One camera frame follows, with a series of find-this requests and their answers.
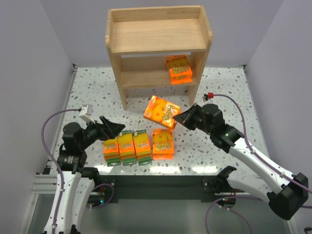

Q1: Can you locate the Sponge Daddy sponge pack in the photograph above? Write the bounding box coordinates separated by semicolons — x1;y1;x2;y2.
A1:
132;130;152;166
103;137;121;167
117;130;137;166

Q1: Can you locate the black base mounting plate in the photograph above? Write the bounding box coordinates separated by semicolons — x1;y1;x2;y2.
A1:
88;175;240;206

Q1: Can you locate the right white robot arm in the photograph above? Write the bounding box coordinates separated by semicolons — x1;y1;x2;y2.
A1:
173;104;309;220

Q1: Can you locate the orange Scrub Daddy box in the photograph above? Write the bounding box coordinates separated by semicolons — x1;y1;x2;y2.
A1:
152;129;174;160
166;54;193;85
143;96;181;130

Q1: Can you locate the aluminium frame rail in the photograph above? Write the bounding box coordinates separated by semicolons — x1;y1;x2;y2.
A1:
31;174;57;195

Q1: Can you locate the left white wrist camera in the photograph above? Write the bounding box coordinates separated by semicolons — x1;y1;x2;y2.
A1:
79;104;95;124

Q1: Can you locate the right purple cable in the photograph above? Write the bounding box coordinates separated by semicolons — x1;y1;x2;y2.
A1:
204;94;312;234

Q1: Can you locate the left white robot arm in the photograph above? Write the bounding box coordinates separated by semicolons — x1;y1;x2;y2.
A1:
43;116;125;234

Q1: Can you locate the wooden two-tier shelf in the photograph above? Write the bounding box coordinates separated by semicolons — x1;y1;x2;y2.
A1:
105;5;213;107

